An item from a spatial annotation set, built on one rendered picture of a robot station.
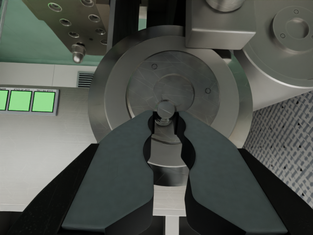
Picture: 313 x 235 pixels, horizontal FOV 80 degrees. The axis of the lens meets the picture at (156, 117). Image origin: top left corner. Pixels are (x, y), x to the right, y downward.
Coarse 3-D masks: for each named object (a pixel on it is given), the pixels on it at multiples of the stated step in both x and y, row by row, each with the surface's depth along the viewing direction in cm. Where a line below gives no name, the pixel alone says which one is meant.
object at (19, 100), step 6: (12, 96) 49; (18, 96) 49; (24, 96) 49; (30, 96) 49; (12, 102) 48; (18, 102) 48; (24, 102) 49; (12, 108) 48; (18, 108) 48; (24, 108) 48
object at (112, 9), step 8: (112, 0) 19; (120, 0) 21; (128, 0) 27; (112, 8) 19; (120, 8) 21; (128, 8) 27; (112, 16) 19; (120, 16) 22; (128, 16) 28; (136, 16) 40; (112, 24) 18; (120, 24) 22; (128, 24) 28; (136, 24) 40; (112, 32) 18; (120, 32) 22; (128, 32) 28; (112, 40) 18; (120, 40) 22
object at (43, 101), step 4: (36, 92) 49; (40, 92) 49; (44, 92) 49; (36, 96) 49; (40, 96) 49; (44, 96) 49; (48, 96) 49; (52, 96) 49; (36, 100) 49; (40, 100) 49; (44, 100) 49; (48, 100) 49; (52, 100) 49; (36, 104) 49; (40, 104) 49; (44, 104) 49; (48, 104) 49; (52, 104) 49; (36, 108) 48; (40, 108) 48; (44, 108) 48; (48, 108) 48; (52, 108) 48
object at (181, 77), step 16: (144, 64) 15; (160, 64) 15; (176, 64) 15; (192, 64) 15; (144, 80) 15; (160, 80) 15; (176, 80) 15; (192, 80) 15; (208, 80) 15; (128, 96) 15; (144, 96) 15; (160, 96) 15; (176, 96) 15; (192, 96) 15; (208, 96) 15; (192, 112) 15; (208, 112) 15; (160, 128) 14
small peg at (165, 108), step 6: (162, 102) 12; (168, 102) 12; (156, 108) 12; (162, 108) 12; (168, 108) 12; (174, 108) 12; (156, 114) 12; (162, 114) 12; (168, 114) 12; (174, 114) 12; (156, 120) 13; (162, 120) 12; (168, 120) 12
